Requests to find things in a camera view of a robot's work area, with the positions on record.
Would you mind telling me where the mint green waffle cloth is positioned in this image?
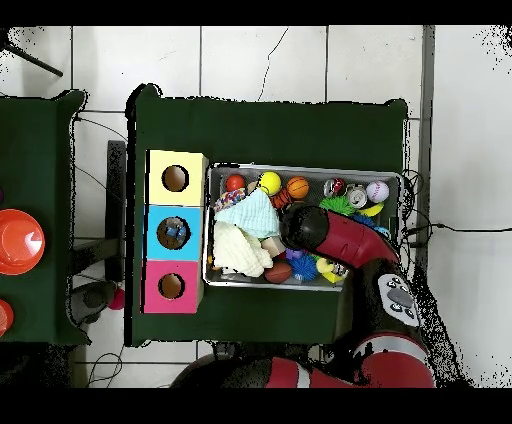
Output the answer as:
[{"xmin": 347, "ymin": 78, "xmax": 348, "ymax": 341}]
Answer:
[{"xmin": 213, "ymin": 187, "xmax": 281, "ymax": 239}]

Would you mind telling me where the colourful knotted rope toy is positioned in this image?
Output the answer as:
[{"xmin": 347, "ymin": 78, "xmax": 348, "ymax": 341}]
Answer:
[{"xmin": 212, "ymin": 188, "xmax": 247, "ymax": 213}]

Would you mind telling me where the cream waffle cloth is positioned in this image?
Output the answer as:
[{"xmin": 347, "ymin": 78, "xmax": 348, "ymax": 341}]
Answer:
[{"xmin": 211, "ymin": 221, "xmax": 276, "ymax": 278}]

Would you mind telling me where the wooden box with three holes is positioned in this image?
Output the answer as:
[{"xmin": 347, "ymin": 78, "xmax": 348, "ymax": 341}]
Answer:
[{"xmin": 139, "ymin": 149, "xmax": 211, "ymax": 315}]

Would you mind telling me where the smooth yellow ball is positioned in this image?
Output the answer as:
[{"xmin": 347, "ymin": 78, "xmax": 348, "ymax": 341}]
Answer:
[{"xmin": 258, "ymin": 171, "xmax": 283, "ymax": 197}]

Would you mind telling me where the small orange basketball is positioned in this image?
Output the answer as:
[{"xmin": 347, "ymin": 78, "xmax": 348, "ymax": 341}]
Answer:
[{"xmin": 286, "ymin": 176, "xmax": 310, "ymax": 200}]

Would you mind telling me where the green spiky toy with eyes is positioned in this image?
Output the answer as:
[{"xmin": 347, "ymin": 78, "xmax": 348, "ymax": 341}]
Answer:
[{"xmin": 318, "ymin": 195, "xmax": 359, "ymax": 217}]

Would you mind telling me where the silver drink can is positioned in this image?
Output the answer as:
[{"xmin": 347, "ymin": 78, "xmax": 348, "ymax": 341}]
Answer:
[{"xmin": 345, "ymin": 184, "xmax": 369, "ymax": 210}]

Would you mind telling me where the white baseball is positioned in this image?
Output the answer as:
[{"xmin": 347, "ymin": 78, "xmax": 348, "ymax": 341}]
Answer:
[{"xmin": 365, "ymin": 180, "xmax": 390, "ymax": 204}]

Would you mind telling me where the grey device with red knob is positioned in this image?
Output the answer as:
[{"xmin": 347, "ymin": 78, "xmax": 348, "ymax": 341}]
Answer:
[{"xmin": 66, "ymin": 279, "xmax": 126, "ymax": 326}]

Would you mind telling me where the orange plastic bowl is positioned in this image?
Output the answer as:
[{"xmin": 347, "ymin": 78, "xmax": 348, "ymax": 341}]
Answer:
[{"xmin": 0, "ymin": 208, "xmax": 46, "ymax": 276}]

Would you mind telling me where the black rod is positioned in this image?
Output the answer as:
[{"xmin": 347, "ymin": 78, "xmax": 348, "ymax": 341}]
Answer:
[{"xmin": 0, "ymin": 39, "xmax": 64, "ymax": 78}]

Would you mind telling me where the orange plastic cup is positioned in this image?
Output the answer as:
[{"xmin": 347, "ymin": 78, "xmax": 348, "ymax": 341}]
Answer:
[{"xmin": 0, "ymin": 298, "xmax": 15, "ymax": 338}]

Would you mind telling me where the silver wire mesh bin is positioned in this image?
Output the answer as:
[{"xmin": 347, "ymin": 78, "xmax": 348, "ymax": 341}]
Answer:
[{"xmin": 203, "ymin": 161, "xmax": 404, "ymax": 292}]

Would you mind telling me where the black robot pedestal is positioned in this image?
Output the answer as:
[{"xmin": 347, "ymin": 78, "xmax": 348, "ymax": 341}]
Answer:
[{"xmin": 213, "ymin": 341, "xmax": 249, "ymax": 359}]

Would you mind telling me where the thin black cable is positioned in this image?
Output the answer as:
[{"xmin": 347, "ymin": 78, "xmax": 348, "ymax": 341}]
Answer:
[{"xmin": 257, "ymin": 26, "xmax": 290, "ymax": 103}]

